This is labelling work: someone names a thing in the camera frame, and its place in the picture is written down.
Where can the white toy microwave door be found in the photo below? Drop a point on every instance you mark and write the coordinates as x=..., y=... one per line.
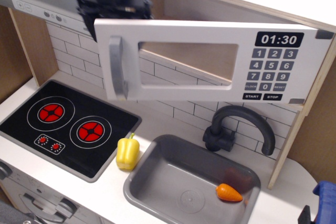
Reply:
x=179, y=60

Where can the black toy induction stove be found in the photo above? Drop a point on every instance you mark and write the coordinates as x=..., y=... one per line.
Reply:
x=70, y=129

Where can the yellow toy bell pepper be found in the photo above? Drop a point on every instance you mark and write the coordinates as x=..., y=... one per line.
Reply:
x=127, y=153

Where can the dark grey toy faucet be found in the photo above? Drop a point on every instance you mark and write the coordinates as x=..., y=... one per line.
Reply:
x=219, y=137

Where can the grey toy sink basin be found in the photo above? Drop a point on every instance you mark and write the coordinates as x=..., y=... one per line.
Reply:
x=175, y=181

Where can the grey toy oven door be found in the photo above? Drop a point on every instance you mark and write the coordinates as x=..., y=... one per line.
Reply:
x=45, y=204

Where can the orange toy carrot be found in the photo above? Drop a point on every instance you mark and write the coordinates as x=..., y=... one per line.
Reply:
x=228, y=193

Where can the blue plastic object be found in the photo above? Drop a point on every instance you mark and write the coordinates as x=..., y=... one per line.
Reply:
x=326, y=207

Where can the black object at edge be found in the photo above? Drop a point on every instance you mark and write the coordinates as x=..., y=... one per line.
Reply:
x=305, y=216

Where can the wooden toy kitchen frame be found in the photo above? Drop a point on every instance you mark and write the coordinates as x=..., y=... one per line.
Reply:
x=46, y=49

